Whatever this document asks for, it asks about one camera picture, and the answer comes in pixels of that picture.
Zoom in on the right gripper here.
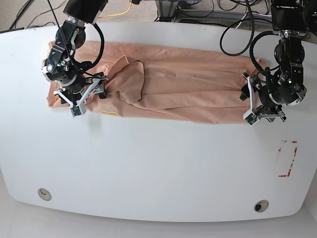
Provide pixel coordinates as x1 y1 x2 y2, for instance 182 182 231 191
42 61 106 99

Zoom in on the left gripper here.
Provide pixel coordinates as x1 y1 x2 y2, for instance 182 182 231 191
239 77 307 107

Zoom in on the peach t-shirt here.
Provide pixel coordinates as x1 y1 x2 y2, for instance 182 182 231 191
46 41 269 124

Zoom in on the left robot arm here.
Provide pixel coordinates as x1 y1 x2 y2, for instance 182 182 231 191
249 0 307 108

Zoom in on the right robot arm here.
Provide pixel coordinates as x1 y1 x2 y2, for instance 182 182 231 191
42 0 108 100

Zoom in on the red tape rectangle marking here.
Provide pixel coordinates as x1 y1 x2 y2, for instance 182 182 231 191
275 140 298 178

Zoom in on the right table grommet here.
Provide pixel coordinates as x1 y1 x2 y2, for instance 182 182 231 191
254 200 269 213

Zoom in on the table grommet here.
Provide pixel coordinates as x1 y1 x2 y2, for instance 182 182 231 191
38 188 52 201
254 200 269 213

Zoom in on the left table grommet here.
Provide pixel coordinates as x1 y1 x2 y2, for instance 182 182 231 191
38 188 52 201

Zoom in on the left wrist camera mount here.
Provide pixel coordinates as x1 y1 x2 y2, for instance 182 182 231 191
242 72 286 126

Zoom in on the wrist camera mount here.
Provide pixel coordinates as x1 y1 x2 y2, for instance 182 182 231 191
242 72 286 126
53 72 107 117

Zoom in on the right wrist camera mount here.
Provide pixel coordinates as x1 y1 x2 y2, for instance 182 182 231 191
53 72 107 117

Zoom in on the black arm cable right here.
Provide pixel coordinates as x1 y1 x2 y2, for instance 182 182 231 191
47 0 105 77

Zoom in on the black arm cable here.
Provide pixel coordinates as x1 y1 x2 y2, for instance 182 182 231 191
219 0 280 75
47 0 105 77

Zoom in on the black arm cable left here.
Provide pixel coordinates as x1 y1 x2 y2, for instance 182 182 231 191
219 0 280 75

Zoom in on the white cable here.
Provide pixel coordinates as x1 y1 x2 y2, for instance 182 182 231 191
235 11 273 28

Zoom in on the yellow cable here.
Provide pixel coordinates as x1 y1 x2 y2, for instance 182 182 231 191
99 0 132 19

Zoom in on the aluminium frame stand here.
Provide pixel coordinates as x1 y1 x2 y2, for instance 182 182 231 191
155 0 181 22

